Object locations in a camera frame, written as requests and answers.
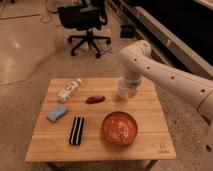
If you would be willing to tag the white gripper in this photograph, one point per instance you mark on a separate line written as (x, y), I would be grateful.
(129, 84)

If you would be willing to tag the white ceramic cup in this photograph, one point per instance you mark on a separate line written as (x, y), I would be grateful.
(124, 92)

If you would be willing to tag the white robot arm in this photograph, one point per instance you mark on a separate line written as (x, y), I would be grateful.
(197, 91)

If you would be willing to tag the orange ceramic bowl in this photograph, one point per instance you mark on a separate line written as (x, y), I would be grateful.
(119, 128)

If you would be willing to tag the dark red food item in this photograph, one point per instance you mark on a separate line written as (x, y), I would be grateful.
(95, 99)

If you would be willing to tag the black box on floor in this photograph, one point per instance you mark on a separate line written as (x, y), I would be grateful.
(127, 31)

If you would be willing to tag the white plastic bottle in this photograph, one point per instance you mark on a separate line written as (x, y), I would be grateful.
(69, 90)

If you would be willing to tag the wooden table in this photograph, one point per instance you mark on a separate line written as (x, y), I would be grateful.
(50, 141)

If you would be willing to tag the black white striped block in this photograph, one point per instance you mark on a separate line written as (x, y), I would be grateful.
(76, 131)

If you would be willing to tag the black office chair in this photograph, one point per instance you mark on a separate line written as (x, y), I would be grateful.
(85, 17)

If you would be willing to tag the blue sponge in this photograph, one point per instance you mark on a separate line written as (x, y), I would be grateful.
(57, 112)

